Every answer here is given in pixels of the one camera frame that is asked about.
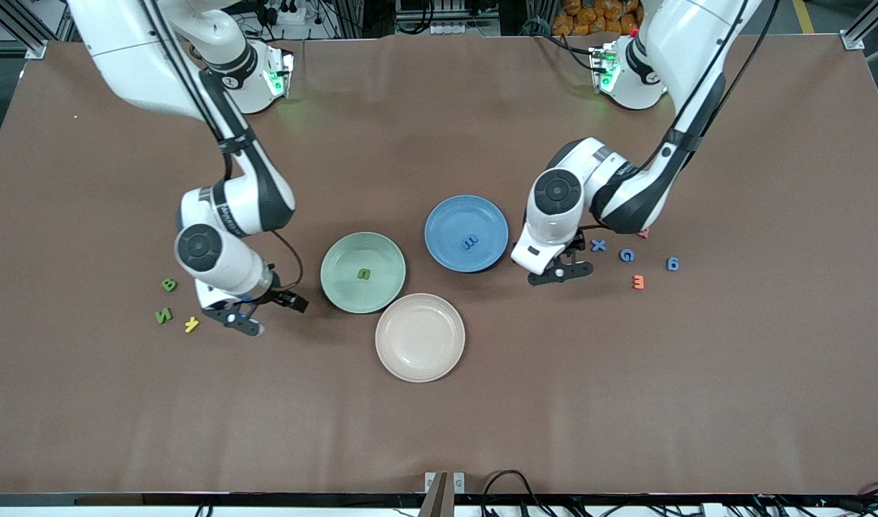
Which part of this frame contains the green plate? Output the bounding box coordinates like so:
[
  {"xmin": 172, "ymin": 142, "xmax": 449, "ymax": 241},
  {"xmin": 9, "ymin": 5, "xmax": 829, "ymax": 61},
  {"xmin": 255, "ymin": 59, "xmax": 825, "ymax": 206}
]
[{"xmin": 320, "ymin": 231, "xmax": 407, "ymax": 315}]

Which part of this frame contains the blue plate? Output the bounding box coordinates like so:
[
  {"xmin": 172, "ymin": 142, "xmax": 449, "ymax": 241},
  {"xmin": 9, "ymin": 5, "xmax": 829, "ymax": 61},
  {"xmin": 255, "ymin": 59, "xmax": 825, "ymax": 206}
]
[{"xmin": 424, "ymin": 195, "xmax": 510, "ymax": 274}]

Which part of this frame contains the beige plate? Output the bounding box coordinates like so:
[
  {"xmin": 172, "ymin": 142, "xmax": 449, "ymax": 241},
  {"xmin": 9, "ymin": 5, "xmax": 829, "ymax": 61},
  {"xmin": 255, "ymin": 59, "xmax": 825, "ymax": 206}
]
[{"xmin": 375, "ymin": 293, "xmax": 466, "ymax": 383}]

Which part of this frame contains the matte table cover sheet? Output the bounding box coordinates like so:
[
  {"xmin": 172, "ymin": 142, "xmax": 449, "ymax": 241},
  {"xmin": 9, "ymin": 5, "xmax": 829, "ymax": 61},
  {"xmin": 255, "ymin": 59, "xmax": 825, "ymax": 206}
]
[{"xmin": 0, "ymin": 32, "xmax": 878, "ymax": 496}]

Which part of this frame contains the bag of orange fruit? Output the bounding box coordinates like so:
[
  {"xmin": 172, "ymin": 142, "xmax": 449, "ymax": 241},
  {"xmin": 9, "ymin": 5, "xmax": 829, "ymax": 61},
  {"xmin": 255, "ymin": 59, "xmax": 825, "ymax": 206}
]
[{"xmin": 554, "ymin": 0, "xmax": 640, "ymax": 37}]

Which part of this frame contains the white power strip with plugs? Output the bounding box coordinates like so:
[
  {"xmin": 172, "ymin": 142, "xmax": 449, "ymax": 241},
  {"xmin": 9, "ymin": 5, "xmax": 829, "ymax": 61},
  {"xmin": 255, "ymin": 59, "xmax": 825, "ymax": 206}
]
[{"xmin": 256, "ymin": 0, "xmax": 307, "ymax": 26}]

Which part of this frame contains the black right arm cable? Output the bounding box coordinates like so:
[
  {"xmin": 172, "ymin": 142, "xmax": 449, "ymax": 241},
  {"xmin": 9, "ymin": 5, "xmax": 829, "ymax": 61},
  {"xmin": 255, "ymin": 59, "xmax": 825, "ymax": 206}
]
[{"xmin": 143, "ymin": 0, "xmax": 305, "ymax": 292}]

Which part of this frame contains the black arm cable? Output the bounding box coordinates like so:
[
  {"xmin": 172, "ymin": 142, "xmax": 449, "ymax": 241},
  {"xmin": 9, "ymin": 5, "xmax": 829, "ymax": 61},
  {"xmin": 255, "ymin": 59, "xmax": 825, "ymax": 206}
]
[
  {"xmin": 575, "ymin": 0, "xmax": 783, "ymax": 232},
  {"xmin": 143, "ymin": 0, "xmax": 305, "ymax": 292}
]

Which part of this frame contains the black table edge rail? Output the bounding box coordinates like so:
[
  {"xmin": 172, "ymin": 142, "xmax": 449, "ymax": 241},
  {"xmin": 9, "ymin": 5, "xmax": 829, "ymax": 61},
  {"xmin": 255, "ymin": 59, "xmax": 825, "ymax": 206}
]
[{"xmin": 0, "ymin": 493, "xmax": 878, "ymax": 508}]

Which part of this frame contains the black looped cable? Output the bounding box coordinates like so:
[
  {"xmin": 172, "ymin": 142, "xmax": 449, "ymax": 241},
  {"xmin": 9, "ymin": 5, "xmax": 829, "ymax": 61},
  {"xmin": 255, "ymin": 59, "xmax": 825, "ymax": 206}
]
[{"xmin": 482, "ymin": 470, "xmax": 554, "ymax": 517}]

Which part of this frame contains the metal bracket with post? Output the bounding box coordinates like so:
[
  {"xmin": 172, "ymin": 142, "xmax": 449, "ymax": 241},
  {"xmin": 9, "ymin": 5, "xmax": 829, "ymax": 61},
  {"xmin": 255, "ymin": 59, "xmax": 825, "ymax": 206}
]
[{"xmin": 419, "ymin": 472, "xmax": 466, "ymax": 517}]

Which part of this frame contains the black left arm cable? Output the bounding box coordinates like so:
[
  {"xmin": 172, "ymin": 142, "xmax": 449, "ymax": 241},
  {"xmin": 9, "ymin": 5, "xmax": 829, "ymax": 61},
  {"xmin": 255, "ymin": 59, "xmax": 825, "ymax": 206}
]
[{"xmin": 575, "ymin": 0, "xmax": 783, "ymax": 232}]

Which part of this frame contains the aluminium frame post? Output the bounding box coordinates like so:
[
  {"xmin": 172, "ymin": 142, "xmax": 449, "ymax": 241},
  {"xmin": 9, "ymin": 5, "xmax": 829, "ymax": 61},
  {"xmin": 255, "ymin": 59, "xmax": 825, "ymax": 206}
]
[
  {"xmin": 0, "ymin": 0, "xmax": 48, "ymax": 60},
  {"xmin": 843, "ymin": 0, "xmax": 878, "ymax": 51}
]

